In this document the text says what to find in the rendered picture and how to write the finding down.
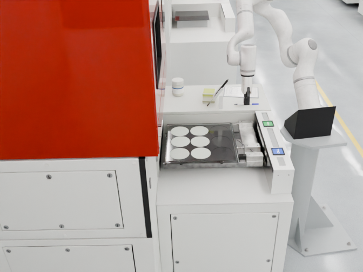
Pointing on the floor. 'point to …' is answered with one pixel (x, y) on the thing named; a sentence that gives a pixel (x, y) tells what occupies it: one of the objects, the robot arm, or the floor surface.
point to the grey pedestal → (320, 224)
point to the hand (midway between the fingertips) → (246, 101)
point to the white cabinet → (223, 237)
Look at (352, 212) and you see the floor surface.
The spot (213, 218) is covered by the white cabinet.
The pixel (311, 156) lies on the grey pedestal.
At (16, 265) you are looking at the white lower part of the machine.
